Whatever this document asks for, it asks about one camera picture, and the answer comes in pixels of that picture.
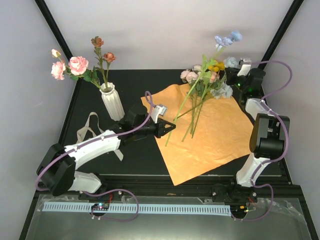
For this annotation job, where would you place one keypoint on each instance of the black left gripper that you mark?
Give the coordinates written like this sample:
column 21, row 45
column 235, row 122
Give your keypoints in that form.
column 160, row 129

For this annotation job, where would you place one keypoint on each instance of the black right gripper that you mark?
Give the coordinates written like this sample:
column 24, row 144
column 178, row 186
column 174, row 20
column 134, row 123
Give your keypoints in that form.
column 233, row 72

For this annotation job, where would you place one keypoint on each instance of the pastel artificial flower bunch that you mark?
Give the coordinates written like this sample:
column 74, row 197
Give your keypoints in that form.
column 177, row 94

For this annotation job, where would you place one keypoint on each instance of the orange wrapping paper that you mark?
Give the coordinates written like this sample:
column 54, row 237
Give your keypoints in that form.
column 222, row 134

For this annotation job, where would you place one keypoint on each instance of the blue poppy flower stem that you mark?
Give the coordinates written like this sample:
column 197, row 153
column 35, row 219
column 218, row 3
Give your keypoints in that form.
column 209, row 78

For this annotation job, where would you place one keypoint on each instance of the white ribbed vase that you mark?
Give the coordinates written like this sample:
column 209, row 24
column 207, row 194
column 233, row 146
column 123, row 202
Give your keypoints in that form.
column 112, row 101

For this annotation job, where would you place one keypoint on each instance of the coral rose flower stem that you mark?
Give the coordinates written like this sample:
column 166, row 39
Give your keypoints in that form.
column 104, row 61

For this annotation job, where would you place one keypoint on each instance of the pink rose flower stem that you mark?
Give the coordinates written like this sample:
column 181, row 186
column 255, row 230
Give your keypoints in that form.
column 77, row 68

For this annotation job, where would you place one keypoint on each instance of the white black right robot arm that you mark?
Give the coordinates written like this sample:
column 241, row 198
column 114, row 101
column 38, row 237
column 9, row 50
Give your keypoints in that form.
column 268, row 138

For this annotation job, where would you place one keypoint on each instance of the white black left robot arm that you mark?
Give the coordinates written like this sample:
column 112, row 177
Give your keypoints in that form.
column 58, row 170

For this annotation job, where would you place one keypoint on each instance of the right small circuit board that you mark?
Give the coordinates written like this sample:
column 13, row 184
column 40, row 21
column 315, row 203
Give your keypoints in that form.
column 240, row 209

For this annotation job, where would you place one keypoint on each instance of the small circuit board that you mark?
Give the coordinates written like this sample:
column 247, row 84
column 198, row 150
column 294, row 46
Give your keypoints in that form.
column 100, row 207
column 240, row 209

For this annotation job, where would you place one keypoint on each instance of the left small circuit board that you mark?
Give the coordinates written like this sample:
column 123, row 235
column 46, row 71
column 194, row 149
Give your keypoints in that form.
column 100, row 207

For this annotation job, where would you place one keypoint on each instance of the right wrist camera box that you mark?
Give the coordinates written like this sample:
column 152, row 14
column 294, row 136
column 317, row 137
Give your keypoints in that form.
column 245, row 66

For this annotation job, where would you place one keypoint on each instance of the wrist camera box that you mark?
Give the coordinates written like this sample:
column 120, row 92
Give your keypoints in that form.
column 245, row 66
column 158, row 110

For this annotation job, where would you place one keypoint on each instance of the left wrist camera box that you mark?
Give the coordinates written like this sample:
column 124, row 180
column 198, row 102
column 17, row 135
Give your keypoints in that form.
column 158, row 110

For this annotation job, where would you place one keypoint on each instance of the black right frame post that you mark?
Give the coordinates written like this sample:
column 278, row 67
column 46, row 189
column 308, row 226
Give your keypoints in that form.
column 283, row 27

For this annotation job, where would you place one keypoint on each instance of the black frame post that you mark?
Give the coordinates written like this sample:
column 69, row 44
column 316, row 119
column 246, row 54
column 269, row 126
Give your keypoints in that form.
column 283, row 27
column 46, row 13

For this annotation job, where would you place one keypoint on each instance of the light blue slotted cable duct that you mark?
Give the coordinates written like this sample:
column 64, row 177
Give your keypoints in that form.
column 132, row 208

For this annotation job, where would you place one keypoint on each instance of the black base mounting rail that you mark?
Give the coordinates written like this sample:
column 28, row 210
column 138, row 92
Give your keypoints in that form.
column 201, row 186

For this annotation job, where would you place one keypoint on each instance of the black left frame post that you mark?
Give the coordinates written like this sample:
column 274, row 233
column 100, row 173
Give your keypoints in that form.
column 46, row 13

